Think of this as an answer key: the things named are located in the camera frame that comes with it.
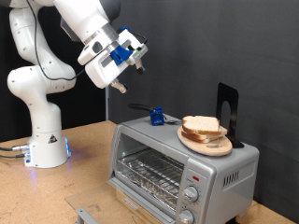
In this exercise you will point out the crumpled aluminium foil sheet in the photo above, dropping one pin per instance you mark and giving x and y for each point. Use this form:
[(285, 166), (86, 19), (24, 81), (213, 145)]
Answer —
[(149, 190)]

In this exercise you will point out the round wooden board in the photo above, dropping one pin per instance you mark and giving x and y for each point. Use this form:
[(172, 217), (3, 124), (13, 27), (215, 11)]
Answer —
[(208, 148)]

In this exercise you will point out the vertical metal pole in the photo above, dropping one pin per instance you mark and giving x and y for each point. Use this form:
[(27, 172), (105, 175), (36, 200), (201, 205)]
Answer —
[(107, 105)]

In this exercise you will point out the metal spatula with blue block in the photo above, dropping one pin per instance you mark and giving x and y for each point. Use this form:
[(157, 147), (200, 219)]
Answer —
[(156, 116)]

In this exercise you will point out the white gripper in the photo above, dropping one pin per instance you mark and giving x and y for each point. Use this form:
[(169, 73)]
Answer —
[(99, 73)]

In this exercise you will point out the silver oven knob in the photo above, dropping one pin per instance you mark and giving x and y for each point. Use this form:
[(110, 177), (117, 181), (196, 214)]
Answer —
[(190, 193), (186, 216)]

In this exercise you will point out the silver toaster oven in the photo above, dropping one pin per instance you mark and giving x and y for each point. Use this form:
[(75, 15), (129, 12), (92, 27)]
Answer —
[(205, 168)]

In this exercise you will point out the white wrist camera blue mount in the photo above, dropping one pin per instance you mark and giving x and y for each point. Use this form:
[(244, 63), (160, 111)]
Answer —
[(120, 56)]

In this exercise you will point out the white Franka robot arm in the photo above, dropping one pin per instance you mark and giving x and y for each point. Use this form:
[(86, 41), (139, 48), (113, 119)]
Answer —
[(40, 124)]

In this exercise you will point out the black metal bookend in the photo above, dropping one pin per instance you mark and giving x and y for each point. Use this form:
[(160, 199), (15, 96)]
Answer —
[(222, 99)]

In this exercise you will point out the metal oven rack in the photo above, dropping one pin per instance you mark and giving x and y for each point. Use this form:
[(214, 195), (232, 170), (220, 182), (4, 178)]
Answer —
[(152, 169)]

